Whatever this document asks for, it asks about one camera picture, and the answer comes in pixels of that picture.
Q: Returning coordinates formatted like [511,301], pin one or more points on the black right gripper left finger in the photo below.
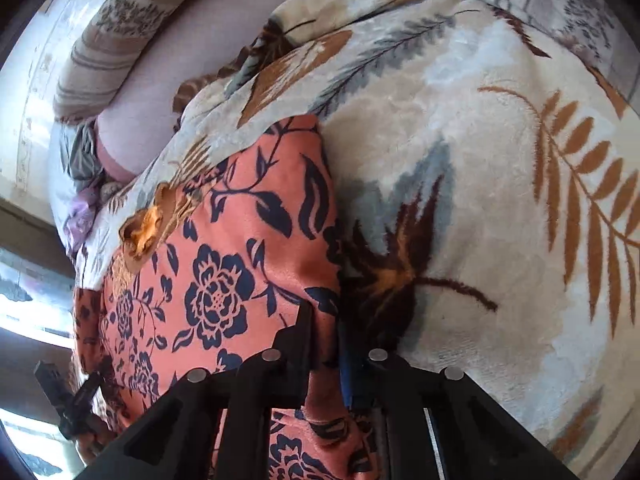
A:
[216,425]

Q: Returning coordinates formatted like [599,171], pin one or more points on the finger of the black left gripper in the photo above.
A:
[74,409]

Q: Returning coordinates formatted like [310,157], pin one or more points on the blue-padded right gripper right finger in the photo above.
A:
[436,425]

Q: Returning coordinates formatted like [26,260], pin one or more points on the orange black floral blouse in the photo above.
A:
[208,274]

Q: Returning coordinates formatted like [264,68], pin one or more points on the stained glass window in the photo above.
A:
[36,326]

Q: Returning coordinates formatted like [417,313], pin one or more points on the lilac floral garment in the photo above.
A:
[82,211]

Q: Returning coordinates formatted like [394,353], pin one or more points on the light blue pillow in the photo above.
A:
[60,190]

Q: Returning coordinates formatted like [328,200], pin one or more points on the cream leaf-pattern blanket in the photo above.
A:
[486,181]

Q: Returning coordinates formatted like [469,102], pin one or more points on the grey garment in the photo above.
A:
[79,155]

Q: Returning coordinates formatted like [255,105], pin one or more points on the striped floral rolled quilt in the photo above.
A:
[103,55]

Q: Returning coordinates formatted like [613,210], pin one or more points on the striped floral pillow right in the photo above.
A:
[603,33]

